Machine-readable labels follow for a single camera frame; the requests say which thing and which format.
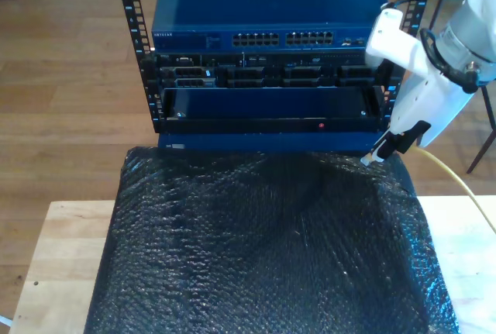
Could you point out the slant-legged chair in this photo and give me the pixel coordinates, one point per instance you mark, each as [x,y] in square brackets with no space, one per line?
[489,117]

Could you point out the black rack server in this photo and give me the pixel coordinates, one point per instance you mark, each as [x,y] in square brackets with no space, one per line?
[271,74]

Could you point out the black bubble mat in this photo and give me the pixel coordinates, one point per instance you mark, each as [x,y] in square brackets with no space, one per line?
[232,272]

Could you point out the blue rack base plate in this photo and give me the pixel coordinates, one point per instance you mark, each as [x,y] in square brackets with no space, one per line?
[271,142]

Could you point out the blue network switch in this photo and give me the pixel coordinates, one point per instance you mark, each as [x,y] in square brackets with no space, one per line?
[271,1]

